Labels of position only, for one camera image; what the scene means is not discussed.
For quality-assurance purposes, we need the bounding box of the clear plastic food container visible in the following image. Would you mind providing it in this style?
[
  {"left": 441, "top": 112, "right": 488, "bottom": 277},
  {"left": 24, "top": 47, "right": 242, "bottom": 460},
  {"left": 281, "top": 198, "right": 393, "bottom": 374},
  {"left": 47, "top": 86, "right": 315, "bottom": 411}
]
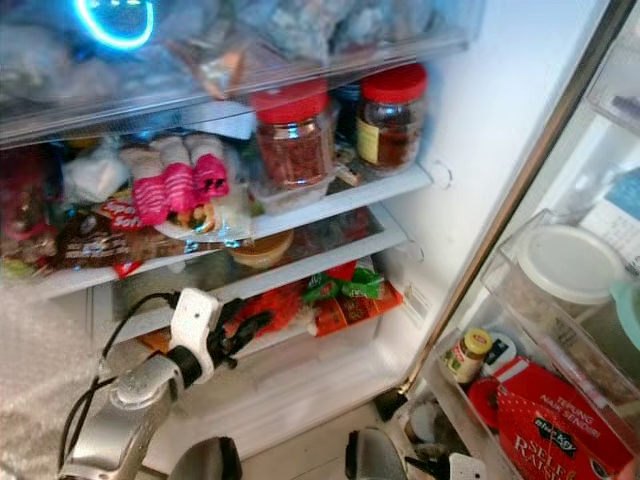
[{"left": 244, "top": 168, "right": 339, "bottom": 217}]

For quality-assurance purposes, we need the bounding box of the yellow lid small jar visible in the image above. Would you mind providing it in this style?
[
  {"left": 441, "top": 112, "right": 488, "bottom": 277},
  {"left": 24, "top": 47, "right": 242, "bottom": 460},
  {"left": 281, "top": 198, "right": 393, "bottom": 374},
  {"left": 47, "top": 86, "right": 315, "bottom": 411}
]
[{"left": 443, "top": 327, "right": 495, "bottom": 387}]

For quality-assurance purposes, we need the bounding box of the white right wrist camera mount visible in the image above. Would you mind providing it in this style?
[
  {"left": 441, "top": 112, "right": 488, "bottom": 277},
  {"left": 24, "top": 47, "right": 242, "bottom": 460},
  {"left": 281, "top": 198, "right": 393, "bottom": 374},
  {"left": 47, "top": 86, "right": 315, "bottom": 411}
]
[{"left": 447, "top": 451, "right": 488, "bottom": 480}]

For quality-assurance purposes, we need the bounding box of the silver bubble wrap sheet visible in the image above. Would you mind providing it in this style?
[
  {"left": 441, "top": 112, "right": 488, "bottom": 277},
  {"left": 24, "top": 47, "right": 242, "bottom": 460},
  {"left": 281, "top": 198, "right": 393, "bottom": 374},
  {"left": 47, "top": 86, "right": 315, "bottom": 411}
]
[{"left": 0, "top": 290, "right": 126, "bottom": 480}]

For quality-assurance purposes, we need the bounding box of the white crisper drawer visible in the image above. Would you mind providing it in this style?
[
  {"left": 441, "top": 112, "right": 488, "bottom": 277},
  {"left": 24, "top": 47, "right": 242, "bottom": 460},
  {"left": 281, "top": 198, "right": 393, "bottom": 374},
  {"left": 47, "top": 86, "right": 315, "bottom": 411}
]
[{"left": 145, "top": 300, "right": 426, "bottom": 473}]

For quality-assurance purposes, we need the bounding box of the white lid clear container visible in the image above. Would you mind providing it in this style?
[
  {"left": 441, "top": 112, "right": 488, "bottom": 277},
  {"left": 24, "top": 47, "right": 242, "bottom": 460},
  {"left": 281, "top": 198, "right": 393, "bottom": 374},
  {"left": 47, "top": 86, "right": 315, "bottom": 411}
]
[{"left": 513, "top": 222, "right": 629, "bottom": 309}]

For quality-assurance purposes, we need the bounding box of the orange snack packet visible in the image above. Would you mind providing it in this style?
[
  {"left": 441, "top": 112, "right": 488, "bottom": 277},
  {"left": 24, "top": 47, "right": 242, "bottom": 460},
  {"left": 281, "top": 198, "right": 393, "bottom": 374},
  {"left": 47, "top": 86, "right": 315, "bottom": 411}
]
[{"left": 310, "top": 283, "right": 404, "bottom": 338}]

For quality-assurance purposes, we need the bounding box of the white plate with food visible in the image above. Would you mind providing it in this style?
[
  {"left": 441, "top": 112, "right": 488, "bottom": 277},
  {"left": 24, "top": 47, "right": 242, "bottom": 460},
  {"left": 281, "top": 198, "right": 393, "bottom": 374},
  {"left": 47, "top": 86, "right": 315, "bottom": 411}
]
[{"left": 160, "top": 190, "right": 257, "bottom": 244}]

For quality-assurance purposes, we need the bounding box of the blue paper box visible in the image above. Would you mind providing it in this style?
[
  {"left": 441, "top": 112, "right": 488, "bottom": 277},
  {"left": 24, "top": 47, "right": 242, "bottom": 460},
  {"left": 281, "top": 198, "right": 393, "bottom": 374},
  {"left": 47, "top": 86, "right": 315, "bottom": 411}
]
[{"left": 600, "top": 165, "right": 640, "bottom": 251}]

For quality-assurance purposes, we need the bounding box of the red lid yellow label jar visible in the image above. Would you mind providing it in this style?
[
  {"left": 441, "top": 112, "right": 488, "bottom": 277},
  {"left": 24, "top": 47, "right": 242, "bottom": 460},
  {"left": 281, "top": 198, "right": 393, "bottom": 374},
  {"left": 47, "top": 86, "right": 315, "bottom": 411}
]
[{"left": 354, "top": 62, "right": 430, "bottom": 171}]

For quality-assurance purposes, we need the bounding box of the teal round lid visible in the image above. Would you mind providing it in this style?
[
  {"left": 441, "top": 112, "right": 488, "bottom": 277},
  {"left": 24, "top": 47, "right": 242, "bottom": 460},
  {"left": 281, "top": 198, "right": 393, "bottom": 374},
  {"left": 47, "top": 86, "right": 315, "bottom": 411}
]
[{"left": 610, "top": 278, "right": 640, "bottom": 351}]

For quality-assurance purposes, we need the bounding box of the white plastic bag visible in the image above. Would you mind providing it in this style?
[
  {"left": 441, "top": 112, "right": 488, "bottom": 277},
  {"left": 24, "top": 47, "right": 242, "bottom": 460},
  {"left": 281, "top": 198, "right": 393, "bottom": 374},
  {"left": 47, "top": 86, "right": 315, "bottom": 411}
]
[{"left": 60, "top": 143, "right": 131, "bottom": 206}]

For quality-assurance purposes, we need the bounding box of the robot left leg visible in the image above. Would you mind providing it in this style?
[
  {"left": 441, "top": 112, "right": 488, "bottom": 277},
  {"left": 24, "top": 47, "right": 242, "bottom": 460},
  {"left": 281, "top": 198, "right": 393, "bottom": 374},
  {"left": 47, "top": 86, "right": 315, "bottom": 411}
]
[{"left": 168, "top": 436, "right": 243, "bottom": 480}]

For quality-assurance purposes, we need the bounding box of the green snack packet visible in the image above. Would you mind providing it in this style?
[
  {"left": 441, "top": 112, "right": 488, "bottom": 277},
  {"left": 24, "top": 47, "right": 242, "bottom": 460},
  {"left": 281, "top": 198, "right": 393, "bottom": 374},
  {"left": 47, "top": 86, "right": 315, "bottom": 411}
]
[{"left": 300, "top": 262, "right": 388, "bottom": 306}]

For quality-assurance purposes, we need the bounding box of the red lid chili jar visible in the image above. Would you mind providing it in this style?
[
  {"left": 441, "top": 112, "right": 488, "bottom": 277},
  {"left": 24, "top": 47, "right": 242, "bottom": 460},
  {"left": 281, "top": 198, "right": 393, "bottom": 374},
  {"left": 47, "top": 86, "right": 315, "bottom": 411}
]
[{"left": 248, "top": 79, "right": 334, "bottom": 191}]

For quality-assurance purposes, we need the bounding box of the red flour box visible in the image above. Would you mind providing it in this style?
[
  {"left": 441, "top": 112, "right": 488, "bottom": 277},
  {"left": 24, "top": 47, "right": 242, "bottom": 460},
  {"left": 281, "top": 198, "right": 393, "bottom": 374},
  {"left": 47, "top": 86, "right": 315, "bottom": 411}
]
[{"left": 493, "top": 355, "right": 640, "bottom": 480}]

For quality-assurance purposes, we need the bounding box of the clear fridge door bin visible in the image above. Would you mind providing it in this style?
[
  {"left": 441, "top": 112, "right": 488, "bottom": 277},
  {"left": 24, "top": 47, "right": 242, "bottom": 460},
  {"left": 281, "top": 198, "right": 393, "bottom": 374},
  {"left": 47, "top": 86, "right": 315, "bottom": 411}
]
[{"left": 480, "top": 208, "right": 640, "bottom": 406}]

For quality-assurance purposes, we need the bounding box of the white edged glass shelf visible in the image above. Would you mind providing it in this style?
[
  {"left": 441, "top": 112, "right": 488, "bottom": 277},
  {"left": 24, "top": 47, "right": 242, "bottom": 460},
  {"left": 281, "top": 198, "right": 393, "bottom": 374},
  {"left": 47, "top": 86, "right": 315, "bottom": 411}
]
[
  {"left": 90, "top": 205, "right": 411, "bottom": 341},
  {"left": 40, "top": 160, "right": 436, "bottom": 301}
]

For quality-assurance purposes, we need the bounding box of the clear plastic fridge drawer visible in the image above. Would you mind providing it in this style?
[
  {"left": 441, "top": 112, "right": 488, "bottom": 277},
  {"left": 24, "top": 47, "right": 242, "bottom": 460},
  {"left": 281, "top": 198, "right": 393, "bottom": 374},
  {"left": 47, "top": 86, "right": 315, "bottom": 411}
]
[{"left": 0, "top": 0, "right": 486, "bottom": 151}]

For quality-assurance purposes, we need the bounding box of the red snack packet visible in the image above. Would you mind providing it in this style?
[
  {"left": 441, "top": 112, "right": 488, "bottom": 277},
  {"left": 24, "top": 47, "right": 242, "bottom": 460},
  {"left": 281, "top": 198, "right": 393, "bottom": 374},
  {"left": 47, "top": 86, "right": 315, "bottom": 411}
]
[{"left": 228, "top": 283, "right": 313, "bottom": 336}]

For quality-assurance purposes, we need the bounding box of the red round lid tin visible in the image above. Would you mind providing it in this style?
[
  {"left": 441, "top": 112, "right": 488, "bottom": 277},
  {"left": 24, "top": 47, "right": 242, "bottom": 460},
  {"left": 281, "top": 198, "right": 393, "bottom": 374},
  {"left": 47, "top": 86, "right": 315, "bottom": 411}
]
[{"left": 468, "top": 375, "right": 503, "bottom": 429}]

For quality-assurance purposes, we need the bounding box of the brown bread bag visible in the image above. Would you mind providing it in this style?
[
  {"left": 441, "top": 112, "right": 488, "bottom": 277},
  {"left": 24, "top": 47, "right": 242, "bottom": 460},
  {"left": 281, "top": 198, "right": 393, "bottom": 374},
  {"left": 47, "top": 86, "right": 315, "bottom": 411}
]
[{"left": 50, "top": 195, "right": 191, "bottom": 273}]

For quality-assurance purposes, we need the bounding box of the red food package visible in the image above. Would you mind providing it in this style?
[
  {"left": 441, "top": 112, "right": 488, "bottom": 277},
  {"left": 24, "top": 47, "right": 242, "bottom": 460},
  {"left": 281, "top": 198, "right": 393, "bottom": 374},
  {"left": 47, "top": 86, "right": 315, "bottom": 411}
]
[{"left": 0, "top": 148, "right": 63, "bottom": 263}]

